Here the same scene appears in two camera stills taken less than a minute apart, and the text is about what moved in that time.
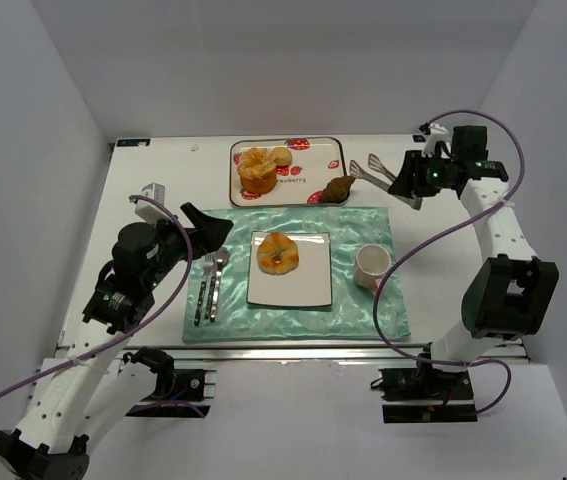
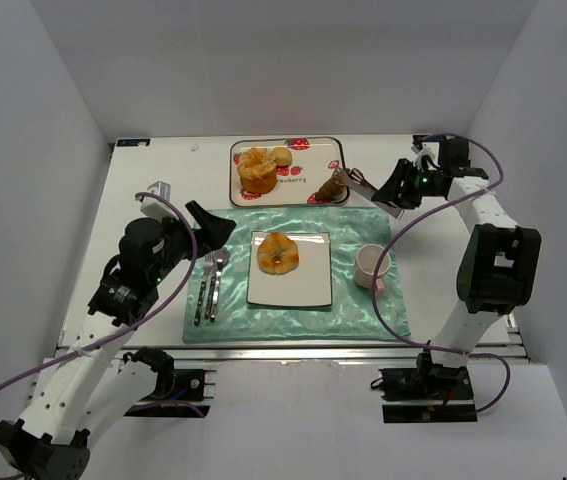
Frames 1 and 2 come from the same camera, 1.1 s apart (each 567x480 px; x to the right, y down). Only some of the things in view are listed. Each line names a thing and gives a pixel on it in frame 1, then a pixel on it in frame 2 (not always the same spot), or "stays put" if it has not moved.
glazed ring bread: (277, 254) stays put
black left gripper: (183, 235) stays put
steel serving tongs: (374, 161) → (354, 180)
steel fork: (208, 262) stays put
